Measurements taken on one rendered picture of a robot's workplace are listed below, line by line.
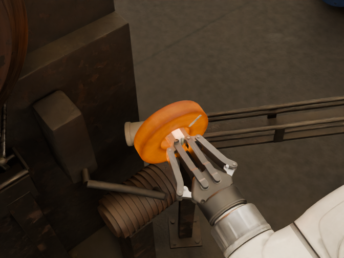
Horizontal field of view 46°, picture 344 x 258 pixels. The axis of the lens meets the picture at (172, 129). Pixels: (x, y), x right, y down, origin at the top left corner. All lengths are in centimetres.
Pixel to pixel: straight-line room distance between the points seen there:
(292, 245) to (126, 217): 52
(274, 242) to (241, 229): 5
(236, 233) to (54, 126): 44
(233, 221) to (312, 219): 12
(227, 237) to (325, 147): 128
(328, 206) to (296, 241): 7
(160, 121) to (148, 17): 169
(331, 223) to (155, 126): 33
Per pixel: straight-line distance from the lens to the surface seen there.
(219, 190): 69
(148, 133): 73
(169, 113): 73
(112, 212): 105
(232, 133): 98
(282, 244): 65
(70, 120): 88
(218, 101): 194
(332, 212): 64
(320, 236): 64
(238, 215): 67
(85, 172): 102
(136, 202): 106
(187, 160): 74
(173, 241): 156
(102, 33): 95
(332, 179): 182
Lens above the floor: 148
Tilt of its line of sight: 54 degrees down
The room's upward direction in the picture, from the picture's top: straight up
